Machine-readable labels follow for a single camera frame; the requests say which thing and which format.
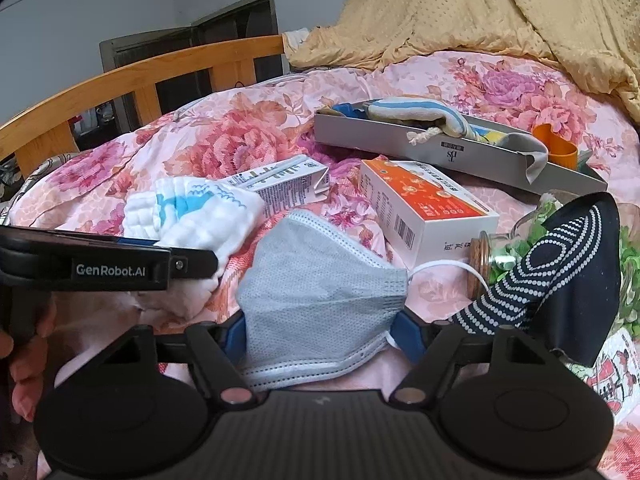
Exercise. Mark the wooden bed rail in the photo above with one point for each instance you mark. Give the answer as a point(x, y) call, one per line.
point(100, 85)

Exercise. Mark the blue item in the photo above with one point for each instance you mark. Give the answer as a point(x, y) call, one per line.
point(350, 110)

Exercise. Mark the grey cloth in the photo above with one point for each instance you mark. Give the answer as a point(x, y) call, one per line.
point(532, 152)

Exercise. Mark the long grey box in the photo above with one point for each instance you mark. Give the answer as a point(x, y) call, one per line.
point(400, 142)

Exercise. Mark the person's left hand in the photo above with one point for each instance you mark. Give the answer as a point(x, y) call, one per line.
point(27, 380)

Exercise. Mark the grey face mask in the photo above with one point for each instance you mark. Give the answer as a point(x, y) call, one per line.
point(310, 290)

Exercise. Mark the black sock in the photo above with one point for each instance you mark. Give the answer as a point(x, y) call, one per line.
point(575, 260)

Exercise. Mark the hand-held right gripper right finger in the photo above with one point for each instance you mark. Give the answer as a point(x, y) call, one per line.
point(401, 332)

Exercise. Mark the striped towel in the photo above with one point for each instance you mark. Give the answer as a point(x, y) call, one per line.
point(430, 110)

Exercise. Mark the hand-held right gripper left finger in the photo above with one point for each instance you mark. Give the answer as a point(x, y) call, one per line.
point(234, 336)

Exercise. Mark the glass jar with green contents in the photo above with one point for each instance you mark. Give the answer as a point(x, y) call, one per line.
point(505, 260)

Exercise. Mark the dark wooden cabinet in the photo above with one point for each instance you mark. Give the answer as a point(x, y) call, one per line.
point(235, 20)

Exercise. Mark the yellow blanket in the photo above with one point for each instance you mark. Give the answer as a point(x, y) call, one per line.
point(450, 10)

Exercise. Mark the white red printed cloth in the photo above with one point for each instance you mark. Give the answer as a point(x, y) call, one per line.
point(615, 375)

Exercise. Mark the white carton with blue print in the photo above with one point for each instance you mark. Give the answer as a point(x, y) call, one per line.
point(285, 180)

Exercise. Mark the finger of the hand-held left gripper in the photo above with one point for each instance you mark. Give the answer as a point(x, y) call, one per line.
point(140, 243)
point(195, 265)

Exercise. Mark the orange and white box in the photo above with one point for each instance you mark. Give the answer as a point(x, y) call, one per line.
point(430, 200)

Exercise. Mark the white muslin cloth blue print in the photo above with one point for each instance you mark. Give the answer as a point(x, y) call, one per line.
point(200, 220)

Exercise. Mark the orange cup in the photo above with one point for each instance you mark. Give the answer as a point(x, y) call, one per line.
point(555, 147)

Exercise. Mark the pink floral blanket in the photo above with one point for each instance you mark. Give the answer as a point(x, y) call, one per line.
point(225, 130)

